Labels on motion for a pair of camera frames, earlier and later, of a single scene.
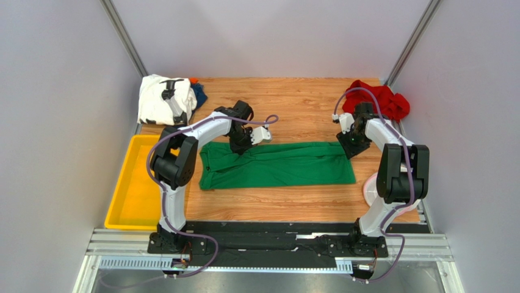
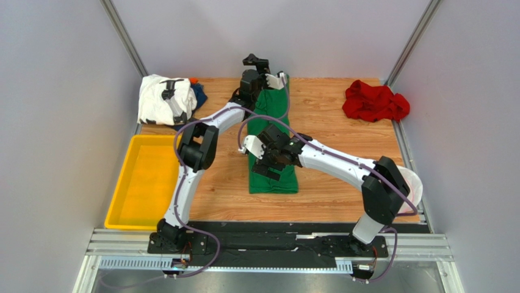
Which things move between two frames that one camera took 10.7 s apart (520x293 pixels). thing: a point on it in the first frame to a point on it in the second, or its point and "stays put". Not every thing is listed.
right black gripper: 351,145 to 265,158
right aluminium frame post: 405,55 stays put
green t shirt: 274,164 to 271,107
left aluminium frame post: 121,30 stays put
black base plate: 267,244 stays put
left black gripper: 241,149 to 263,66
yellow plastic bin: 136,201 stays put
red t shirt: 395,107 stays put
